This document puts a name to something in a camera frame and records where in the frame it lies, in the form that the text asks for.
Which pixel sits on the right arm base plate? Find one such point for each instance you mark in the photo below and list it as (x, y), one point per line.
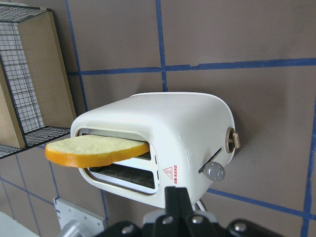
(76, 221)

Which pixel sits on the yellow bread slice in toaster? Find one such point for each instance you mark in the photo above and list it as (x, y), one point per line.
(93, 151)

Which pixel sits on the white toaster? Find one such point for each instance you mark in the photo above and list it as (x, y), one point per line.
(192, 138)

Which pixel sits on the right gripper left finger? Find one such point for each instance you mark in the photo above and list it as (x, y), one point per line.
(163, 223)

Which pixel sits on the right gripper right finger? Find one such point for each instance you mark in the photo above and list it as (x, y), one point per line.
(193, 224)

